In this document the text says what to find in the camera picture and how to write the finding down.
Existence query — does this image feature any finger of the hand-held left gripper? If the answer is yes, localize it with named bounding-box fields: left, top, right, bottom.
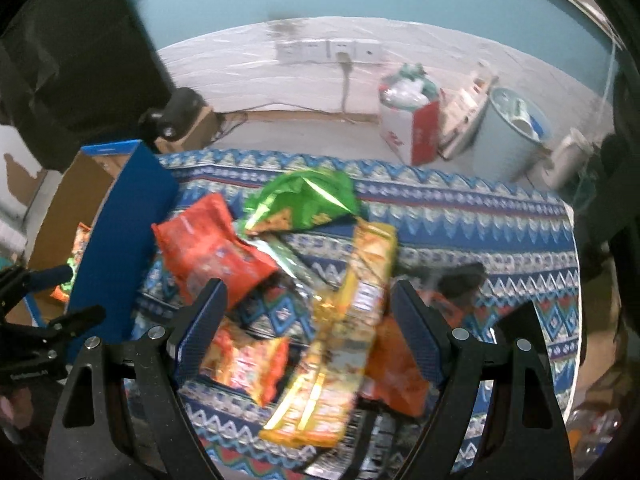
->
left=0, top=304, right=107, bottom=358
left=0, top=264, right=74, bottom=320

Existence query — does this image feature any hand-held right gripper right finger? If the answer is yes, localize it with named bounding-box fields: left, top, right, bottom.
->
left=390, top=280, right=573, bottom=480

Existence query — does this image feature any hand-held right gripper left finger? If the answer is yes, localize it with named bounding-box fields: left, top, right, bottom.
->
left=44, top=278, right=228, bottom=480

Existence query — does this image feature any orange green snack packet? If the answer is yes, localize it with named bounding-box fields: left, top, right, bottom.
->
left=51, top=222, right=94, bottom=304

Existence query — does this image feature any red orange snack packet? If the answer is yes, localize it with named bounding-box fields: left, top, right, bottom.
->
left=151, top=192, right=279, bottom=307

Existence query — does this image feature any blue cardboard box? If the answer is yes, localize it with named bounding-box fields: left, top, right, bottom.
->
left=25, top=139, right=180, bottom=346

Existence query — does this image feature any plain orange snack packet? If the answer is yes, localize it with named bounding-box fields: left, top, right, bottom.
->
left=362, top=290, right=468, bottom=419

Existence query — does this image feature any small orange yellow snack packet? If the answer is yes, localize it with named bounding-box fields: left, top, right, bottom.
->
left=200, top=317, right=291, bottom=409

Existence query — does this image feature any long yellow snack packet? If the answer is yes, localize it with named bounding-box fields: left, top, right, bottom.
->
left=259, top=219, right=399, bottom=450

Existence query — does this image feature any blue patterned tablecloth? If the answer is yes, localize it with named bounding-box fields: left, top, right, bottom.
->
left=122, top=147, right=587, bottom=480

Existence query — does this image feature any small brown cardboard box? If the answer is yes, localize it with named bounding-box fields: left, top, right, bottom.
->
left=154, top=107, right=222, bottom=154

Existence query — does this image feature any red white carton box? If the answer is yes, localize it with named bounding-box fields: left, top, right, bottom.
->
left=378, top=99, right=444, bottom=167

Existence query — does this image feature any pale blue bucket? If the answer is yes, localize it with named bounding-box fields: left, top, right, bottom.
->
left=472, top=87, right=552, bottom=184

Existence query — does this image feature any large black screen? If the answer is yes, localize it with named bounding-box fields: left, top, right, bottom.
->
left=0, top=0, right=177, bottom=172

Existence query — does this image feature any flattened white cardboard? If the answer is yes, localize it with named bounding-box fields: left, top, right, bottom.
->
left=439, top=60, right=499, bottom=162

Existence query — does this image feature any white kettle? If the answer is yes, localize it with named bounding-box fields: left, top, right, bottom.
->
left=542, top=128, right=594, bottom=191

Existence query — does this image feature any clear plastic waste bag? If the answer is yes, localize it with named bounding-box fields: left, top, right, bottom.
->
left=380, top=63, right=442, bottom=112

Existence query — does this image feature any black camera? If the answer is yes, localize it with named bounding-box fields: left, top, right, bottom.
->
left=138, top=87, right=204, bottom=142

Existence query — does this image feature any black floor cable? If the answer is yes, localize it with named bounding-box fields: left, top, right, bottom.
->
left=215, top=105, right=381, bottom=137

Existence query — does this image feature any grey power cable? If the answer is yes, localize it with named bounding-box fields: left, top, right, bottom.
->
left=339, top=54, right=353, bottom=114

